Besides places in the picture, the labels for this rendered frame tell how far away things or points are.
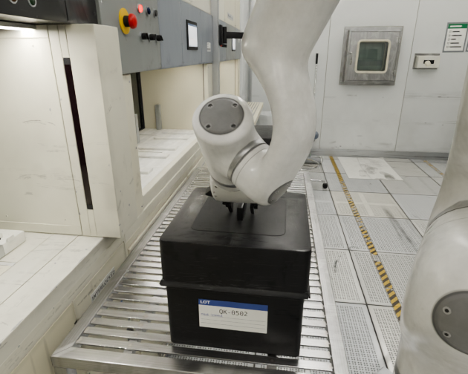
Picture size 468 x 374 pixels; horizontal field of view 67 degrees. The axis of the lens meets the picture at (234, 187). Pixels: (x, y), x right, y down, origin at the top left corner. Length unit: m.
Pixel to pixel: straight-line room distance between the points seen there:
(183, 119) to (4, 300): 1.73
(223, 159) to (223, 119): 0.06
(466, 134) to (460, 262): 0.13
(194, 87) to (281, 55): 1.90
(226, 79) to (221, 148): 3.34
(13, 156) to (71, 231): 0.24
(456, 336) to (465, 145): 0.18
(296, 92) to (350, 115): 4.60
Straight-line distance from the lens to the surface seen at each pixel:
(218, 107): 0.49
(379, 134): 5.17
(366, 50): 4.87
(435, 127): 5.36
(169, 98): 2.38
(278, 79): 0.44
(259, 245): 0.65
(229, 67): 3.79
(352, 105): 5.02
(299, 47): 0.45
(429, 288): 0.38
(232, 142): 0.47
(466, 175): 0.47
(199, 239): 0.68
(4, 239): 1.07
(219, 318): 0.76
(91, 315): 0.95
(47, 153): 1.02
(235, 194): 0.65
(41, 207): 1.09
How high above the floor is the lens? 1.34
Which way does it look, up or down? 21 degrees down
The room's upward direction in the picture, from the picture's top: straight up
